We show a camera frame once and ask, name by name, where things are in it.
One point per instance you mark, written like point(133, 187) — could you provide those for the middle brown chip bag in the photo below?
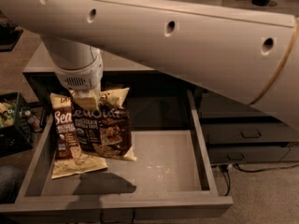
point(69, 158)

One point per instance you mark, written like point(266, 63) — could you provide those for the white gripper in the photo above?
point(81, 77)

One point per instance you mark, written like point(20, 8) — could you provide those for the back brown chip bag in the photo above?
point(112, 87)

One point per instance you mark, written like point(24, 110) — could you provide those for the open grey top drawer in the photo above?
point(171, 178)

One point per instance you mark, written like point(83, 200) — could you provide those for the middle right grey drawer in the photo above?
point(241, 133)

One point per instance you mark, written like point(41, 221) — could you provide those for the brown sea salt chip bag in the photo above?
point(105, 132)

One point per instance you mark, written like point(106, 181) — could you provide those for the black crate with items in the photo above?
point(15, 131)

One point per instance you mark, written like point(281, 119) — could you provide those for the black object on floor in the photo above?
point(9, 35)

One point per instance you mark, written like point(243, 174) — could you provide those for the grey counter cabinet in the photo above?
point(152, 93)

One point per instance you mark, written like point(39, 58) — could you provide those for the upper right grey drawer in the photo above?
point(216, 106)

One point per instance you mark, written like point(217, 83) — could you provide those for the lower right grey drawer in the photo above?
point(224, 155)

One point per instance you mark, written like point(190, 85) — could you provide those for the small bottle beside crate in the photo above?
point(33, 120)

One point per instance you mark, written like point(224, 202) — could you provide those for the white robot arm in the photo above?
point(248, 56)

